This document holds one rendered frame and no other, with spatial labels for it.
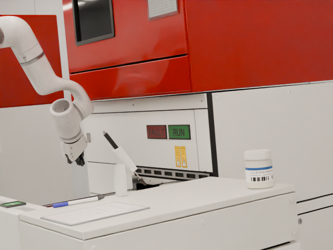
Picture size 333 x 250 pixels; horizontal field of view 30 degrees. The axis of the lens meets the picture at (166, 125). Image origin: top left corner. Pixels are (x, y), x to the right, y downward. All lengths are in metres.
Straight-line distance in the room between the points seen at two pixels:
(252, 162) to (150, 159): 0.65
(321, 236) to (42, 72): 1.12
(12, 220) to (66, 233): 0.31
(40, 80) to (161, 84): 0.43
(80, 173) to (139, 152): 3.77
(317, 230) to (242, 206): 0.77
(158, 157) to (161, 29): 0.45
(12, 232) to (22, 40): 0.72
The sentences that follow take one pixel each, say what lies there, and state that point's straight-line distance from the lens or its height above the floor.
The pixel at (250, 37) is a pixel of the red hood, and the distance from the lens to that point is 2.03.
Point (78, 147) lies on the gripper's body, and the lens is 2.36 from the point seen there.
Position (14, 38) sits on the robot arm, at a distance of 2.10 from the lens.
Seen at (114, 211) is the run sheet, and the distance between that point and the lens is 1.46.
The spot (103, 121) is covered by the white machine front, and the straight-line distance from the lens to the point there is 2.43.
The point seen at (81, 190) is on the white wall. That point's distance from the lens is 6.02.
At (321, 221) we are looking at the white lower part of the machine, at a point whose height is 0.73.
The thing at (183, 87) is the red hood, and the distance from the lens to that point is 1.90.
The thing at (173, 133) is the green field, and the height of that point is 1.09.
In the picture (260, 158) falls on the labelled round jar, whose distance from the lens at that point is 1.60.
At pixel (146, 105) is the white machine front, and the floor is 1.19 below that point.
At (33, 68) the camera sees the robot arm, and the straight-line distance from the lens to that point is 2.15.
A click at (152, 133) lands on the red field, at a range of 2.14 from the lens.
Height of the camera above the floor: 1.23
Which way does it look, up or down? 3 degrees down
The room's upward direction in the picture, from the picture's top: 5 degrees counter-clockwise
